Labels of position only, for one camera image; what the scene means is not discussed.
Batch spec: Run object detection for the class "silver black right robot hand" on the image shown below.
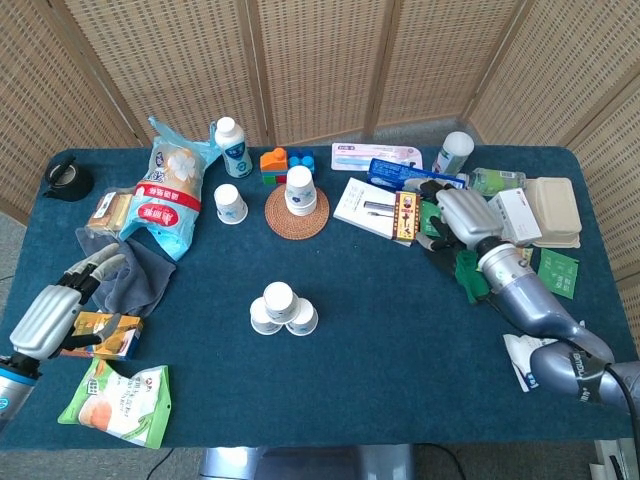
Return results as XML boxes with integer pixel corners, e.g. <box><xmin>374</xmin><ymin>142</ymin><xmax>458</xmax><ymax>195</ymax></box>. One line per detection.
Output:
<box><xmin>402</xmin><ymin>177</ymin><xmax>505</xmax><ymax>254</ymax></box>

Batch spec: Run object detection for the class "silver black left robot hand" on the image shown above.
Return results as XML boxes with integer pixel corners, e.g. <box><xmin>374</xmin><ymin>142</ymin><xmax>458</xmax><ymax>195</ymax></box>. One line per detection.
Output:
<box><xmin>8</xmin><ymin>242</ymin><xmax>127</xmax><ymax>361</ymax></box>

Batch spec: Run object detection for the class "white paper cup blue flower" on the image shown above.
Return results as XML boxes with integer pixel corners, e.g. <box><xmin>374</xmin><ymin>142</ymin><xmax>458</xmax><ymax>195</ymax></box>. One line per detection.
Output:
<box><xmin>284</xmin><ymin>297</ymin><xmax>319</xmax><ymax>337</ymax></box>
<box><xmin>213</xmin><ymin>183</ymin><xmax>250</xmax><ymax>225</ymax></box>

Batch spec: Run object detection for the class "white paper cup green flower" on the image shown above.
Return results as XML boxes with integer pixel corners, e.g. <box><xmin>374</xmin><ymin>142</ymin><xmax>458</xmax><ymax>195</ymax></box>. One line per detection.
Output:
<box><xmin>263</xmin><ymin>281</ymin><xmax>296</xmax><ymax>324</ymax></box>

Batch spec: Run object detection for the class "white paper cup dandelion print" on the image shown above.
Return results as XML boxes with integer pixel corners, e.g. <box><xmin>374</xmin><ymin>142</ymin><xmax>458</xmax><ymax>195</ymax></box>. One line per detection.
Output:
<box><xmin>249</xmin><ymin>297</ymin><xmax>281</xmax><ymax>335</ymax></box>

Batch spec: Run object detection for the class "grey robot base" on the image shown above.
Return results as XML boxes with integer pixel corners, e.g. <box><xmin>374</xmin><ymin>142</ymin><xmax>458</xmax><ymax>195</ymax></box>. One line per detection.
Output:
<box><xmin>198</xmin><ymin>443</ymin><xmax>419</xmax><ymax>480</ymax></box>

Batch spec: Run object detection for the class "stack of white paper cups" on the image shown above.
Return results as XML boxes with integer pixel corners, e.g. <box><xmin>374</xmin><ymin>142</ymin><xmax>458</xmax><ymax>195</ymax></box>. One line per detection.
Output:
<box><xmin>284</xmin><ymin>165</ymin><xmax>319</xmax><ymax>217</ymax></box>

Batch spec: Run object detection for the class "clear bottle green label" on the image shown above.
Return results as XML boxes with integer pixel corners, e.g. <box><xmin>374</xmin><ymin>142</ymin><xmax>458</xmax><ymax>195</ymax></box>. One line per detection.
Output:
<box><xmin>457</xmin><ymin>167</ymin><xmax>528</xmax><ymax>198</ymax></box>

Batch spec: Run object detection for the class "dark green sachet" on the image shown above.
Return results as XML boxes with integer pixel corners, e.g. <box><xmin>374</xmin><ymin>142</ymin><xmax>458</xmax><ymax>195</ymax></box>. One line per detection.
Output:
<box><xmin>537</xmin><ymin>248</ymin><xmax>580</xmax><ymax>301</ymax></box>
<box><xmin>418</xmin><ymin>199</ymin><xmax>446</xmax><ymax>238</ymax></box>

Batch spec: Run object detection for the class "white cardboard box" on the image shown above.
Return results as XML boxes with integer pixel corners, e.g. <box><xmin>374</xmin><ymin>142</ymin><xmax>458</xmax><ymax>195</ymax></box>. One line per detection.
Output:
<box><xmin>487</xmin><ymin>188</ymin><xmax>544</xmax><ymax>247</ymax></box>

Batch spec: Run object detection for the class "green white wipes canister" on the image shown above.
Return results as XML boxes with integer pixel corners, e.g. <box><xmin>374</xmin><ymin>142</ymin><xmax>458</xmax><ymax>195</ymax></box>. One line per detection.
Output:
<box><xmin>431</xmin><ymin>131</ymin><xmax>476</xmax><ymax>177</ymax></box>

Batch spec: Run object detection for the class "yellow red medicine box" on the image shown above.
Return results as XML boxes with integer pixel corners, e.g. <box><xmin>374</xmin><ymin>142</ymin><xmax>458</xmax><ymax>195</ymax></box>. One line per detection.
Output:
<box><xmin>393</xmin><ymin>190</ymin><xmax>421</xmax><ymax>245</ymax></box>

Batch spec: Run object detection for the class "black green work glove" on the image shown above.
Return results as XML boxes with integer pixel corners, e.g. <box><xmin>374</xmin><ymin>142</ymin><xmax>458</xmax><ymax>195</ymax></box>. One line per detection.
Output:
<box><xmin>424</xmin><ymin>214</ymin><xmax>495</xmax><ymax>305</ymax></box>

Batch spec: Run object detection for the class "beige takeaway food container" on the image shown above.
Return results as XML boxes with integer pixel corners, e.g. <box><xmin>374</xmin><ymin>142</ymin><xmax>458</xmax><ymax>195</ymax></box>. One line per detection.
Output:
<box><xmin>522</xmin><ymin>176</ymin><xmax>584</xmax><ymax>250</ymax></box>

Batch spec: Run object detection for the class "blue toothpaste box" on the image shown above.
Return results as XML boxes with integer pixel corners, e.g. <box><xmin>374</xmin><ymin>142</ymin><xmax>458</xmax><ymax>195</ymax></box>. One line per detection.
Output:
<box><xmin>366</xmin><ymin>157</ymin><xmax>467</xmax><ymax>194</ymax></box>

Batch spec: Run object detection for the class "white flat pen box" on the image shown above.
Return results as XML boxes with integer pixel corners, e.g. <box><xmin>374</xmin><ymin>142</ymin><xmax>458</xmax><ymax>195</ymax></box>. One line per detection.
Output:
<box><xmin>332</xmin><ymin>176</ymin><xmax>416</xmax><ymax>246</ymax></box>

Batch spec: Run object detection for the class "grey cloth towel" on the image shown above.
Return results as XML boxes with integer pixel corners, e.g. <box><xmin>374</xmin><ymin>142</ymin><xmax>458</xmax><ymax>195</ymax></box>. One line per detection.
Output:
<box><xmin>74</xmin><ymin>227</ymin><xmax>178</xmax><ymax>319</ymax></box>

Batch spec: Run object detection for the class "green white snack bag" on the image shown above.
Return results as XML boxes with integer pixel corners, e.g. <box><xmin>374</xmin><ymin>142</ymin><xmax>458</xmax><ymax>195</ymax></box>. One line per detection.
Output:
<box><xmin>57</xmin><ymin>357</ymin><xmax>172</xmax><ymax>450</ymax></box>

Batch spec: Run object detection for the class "pink toothbrush package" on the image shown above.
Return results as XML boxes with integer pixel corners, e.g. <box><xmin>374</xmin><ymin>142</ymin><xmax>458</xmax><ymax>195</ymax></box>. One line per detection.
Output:
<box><xmin>330</xmin><ymin>142</ymin><xmax>424</xmax><ymax>172</ymax></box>

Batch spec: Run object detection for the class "plastic wrapped bread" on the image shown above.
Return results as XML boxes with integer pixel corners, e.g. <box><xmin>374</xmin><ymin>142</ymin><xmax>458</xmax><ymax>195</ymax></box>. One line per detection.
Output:
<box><xmin>85</xmin><ymin>188</ymin><xmax>135</xmax><ymax>235</ymax></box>

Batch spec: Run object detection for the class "black tape roll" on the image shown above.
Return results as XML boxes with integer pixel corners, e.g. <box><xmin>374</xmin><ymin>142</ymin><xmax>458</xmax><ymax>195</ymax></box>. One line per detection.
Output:
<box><xmin>41</xmin><ymin>155</ymin><xmax>96</xmax><ymax>203</ymax></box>

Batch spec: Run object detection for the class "white salt bag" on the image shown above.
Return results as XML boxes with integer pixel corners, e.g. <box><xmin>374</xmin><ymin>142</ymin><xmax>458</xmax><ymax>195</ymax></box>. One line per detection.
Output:
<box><xmin>502</xmin><ymin>333</ymin><xmax>559</xmax><ymax>394</ymax></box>

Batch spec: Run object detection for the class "large blue snack bag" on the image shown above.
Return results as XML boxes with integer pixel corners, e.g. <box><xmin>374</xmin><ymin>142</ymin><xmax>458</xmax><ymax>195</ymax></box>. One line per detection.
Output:
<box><xmin>117</xmin><ymin>116</ymin><xmax>224</xmax><ymax>263</ymax></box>

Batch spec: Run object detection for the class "round woven rattan coaster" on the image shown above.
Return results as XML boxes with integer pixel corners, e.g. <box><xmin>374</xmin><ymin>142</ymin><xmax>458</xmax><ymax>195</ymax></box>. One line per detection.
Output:
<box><xmin>264</xmin><ymin>187</ymin><xmax>331</xmax><ymax>242</ymax></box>

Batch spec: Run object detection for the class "blue toy brick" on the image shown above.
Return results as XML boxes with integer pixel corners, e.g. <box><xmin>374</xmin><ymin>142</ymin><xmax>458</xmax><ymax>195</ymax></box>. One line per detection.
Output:
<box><xmin>287</xmin><ymin>148</ymin><xmax>317</xmax><ymax>175</ymax></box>

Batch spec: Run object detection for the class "orange toy house block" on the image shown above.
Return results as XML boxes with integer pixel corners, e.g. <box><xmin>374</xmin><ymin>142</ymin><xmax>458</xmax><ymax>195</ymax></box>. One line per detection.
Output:
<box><xmin>259</xmin><ymin>146</ymin><xmax>291</xmax><ymax>175</ymax></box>

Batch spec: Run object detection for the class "woven bamboo folding screen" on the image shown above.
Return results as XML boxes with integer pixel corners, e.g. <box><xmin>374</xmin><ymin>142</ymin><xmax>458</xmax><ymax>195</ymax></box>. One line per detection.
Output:
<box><xmin>0</xmin><ymin>0</ymin><xmax>640</xmax><ymax>281</ymax></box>

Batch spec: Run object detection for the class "white milk drink bottle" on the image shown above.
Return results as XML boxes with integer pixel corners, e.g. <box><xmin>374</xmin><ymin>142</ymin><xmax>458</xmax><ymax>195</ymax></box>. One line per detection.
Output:
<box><xmin>214</xmin><ymin>116</ymin><xmax>254</xmax><ymax>179</ymax></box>

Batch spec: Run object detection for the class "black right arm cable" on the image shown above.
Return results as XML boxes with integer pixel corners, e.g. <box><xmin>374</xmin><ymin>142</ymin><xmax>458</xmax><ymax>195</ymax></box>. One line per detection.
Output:
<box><xmin>604</xmin><ymin>367</ymin><xmax>640</xmax><ymax>426</ymax></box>

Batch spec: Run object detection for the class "white metal frame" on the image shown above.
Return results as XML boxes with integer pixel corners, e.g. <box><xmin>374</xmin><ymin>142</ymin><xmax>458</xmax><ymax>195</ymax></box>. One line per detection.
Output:
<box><xmin>589</xmin><ymin>439</ymin><xmax>640</xmax><ymax>480</ymax></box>

